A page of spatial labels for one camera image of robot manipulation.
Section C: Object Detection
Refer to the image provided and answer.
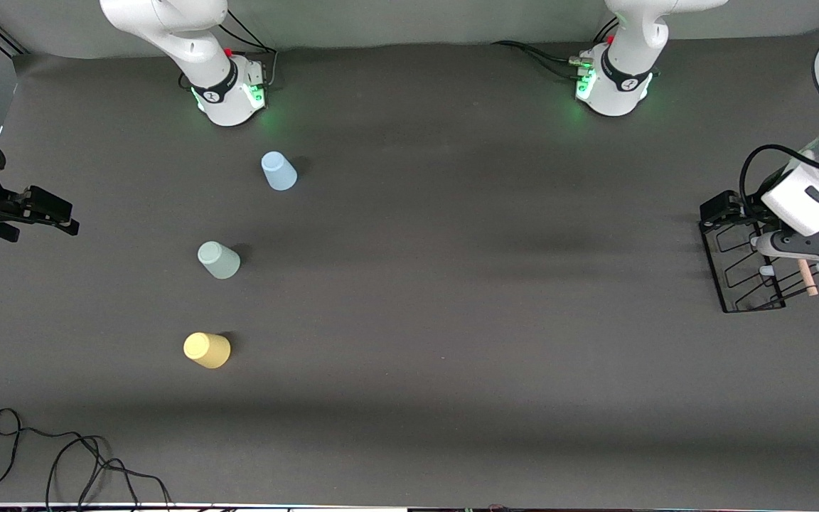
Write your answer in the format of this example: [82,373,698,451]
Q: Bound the black right base cables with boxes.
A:
[181,7,279,92]

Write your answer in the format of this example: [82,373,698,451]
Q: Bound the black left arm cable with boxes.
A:
[739,144,819,214]

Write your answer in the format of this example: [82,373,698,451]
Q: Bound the pale green plastic cup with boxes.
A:
[198,241,241,279]

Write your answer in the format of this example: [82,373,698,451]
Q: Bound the black base cables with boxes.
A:
[181,7,279,92]
[491,18,620,79]

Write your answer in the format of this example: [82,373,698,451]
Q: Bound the black left base cables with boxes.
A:
[491,18,620,79]

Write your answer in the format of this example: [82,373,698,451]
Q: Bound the light blue plastic cup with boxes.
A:
[261,151,298,191]

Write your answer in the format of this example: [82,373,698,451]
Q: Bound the black wire cup holder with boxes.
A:
[699,213,819,314]

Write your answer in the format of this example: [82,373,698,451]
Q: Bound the yellow plastic cup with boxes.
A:
[183,332,232,370]

